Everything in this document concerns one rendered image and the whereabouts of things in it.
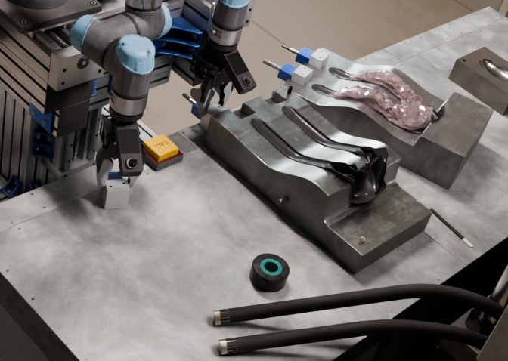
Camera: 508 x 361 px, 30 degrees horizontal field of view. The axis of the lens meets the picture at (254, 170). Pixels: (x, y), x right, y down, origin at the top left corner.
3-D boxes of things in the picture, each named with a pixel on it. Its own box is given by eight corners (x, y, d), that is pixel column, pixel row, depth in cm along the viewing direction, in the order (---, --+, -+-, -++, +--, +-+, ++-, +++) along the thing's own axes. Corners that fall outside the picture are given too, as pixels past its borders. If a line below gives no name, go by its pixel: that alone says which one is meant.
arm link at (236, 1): (256, -25, 214) (252, -7, 208) (246, 16, 221) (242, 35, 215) (222, -33, 214) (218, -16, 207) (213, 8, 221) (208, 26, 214)
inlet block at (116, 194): (93, 169, 213) (96, 151, 210) (115, 168, 215) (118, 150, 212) (103, 209, 204) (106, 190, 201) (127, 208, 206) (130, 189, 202)
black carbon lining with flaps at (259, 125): (243, 129, 225) (252, 97, 219) (289, 109, 235) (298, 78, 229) (350, 217, 210) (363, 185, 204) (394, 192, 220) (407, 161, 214)
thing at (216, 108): (174, 105, 238) (177, 87, 235) (188, 100, 241) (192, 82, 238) (209, 134, 232) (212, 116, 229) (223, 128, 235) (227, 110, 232)
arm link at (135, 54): (135, 26, 187) (165, 47, 184) (128, 71, 194) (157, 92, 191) (106, 38, 182) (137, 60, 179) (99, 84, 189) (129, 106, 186)
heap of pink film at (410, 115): (326, 98, 245) (334, 74, 240) (352, 70, 258) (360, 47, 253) (416, 143, 238) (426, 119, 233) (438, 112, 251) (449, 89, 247)
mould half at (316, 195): (203, 144, 228) (214, 100, 220) (277, 113, 245) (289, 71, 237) (354, 274, 206) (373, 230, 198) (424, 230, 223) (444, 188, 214)
